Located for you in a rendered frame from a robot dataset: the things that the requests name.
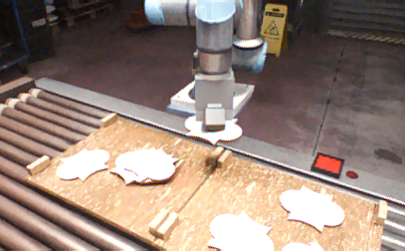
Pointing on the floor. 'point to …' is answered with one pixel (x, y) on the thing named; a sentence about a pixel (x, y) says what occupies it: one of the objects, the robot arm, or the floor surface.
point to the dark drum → (34, 32)
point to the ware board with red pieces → (138, 21)
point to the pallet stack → (68, 10)
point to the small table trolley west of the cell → (5, 59)
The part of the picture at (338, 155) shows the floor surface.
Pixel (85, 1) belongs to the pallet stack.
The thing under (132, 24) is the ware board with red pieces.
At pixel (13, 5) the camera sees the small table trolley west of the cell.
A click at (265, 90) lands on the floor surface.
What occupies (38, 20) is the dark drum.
